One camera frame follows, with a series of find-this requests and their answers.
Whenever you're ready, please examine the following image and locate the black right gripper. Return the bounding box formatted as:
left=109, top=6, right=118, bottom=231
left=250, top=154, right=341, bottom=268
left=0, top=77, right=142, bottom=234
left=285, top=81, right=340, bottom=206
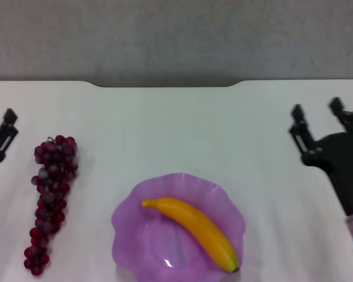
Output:
left=288, top=96, right=353, bottom=217

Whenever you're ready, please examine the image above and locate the dark red grape bunch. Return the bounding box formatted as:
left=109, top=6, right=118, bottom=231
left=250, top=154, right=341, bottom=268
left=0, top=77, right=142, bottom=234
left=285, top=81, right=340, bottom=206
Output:
left=23, top=135, right=79, bottom=277

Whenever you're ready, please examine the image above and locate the yellow banana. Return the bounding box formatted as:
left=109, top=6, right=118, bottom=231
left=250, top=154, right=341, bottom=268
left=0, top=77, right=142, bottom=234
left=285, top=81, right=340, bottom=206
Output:
left=141, top=196, right=241, bottom=274

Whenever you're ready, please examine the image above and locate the purple wavy plastic bowl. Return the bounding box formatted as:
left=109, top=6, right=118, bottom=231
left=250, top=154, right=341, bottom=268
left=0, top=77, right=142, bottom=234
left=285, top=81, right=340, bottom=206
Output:
left=111, top=172, right=247, bottom=282

